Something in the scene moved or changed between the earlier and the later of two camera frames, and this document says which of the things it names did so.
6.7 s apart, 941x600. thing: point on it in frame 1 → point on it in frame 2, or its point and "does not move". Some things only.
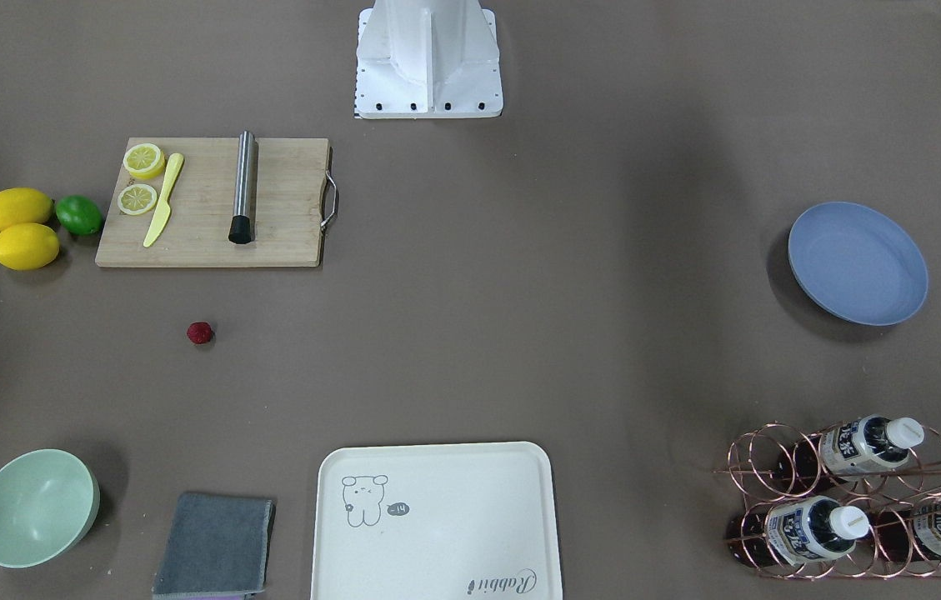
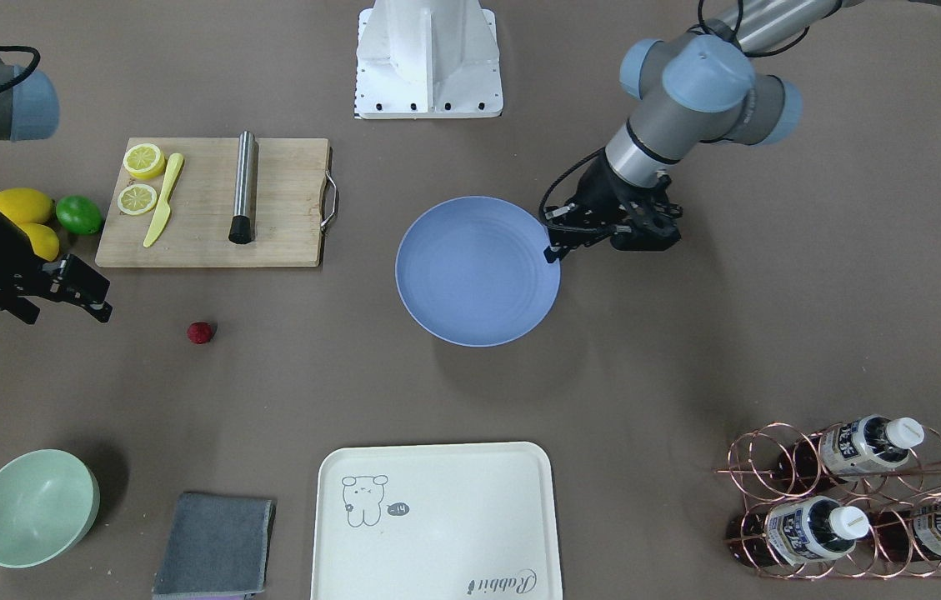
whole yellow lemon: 17,205 does not move
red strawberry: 199,332 does not move
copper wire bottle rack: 857,498 does not move
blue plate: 858,263 → 473,270
